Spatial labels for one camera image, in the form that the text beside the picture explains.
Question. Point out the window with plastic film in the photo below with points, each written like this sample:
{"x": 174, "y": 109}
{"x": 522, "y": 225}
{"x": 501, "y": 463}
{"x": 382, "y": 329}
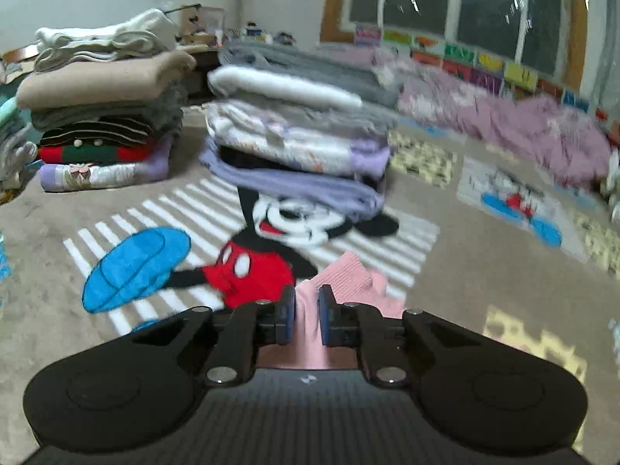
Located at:
{"x": 436, "y": 0}

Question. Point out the colourful alphabet headboard mat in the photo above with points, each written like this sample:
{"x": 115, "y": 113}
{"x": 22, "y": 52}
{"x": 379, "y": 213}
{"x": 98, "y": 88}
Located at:
{"x": 484, "y": 58}

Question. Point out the beige sweater clothes stack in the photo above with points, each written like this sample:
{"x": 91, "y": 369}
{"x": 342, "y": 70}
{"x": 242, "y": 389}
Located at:
{"x": 106, "y": 82}

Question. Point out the pink sweatshirt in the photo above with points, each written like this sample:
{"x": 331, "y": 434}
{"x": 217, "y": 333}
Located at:
{"x": 348, "y": 276}

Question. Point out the cluttered desk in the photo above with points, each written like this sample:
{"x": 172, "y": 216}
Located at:
{"x": 203, "y": 70}

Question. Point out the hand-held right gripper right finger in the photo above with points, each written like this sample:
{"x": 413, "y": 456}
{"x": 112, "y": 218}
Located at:
{"x": 325, "y": 317}

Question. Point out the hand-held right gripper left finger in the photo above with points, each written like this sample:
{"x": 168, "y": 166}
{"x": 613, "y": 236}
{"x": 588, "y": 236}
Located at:
{"x": 288, "y": 315}

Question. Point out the purple floral quilt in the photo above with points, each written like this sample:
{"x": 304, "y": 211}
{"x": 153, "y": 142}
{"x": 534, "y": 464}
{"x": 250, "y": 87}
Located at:
{"x": 508, "y": 126}

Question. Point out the cartoon mouse printed blanket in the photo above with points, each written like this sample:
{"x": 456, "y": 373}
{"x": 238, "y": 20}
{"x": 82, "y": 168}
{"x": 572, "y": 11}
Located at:
{"x": 460, "y": 261}

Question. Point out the grey purple clothes stack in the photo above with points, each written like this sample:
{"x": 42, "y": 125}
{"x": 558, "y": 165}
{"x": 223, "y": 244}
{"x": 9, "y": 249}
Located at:
{"x": 290, "y": 145}

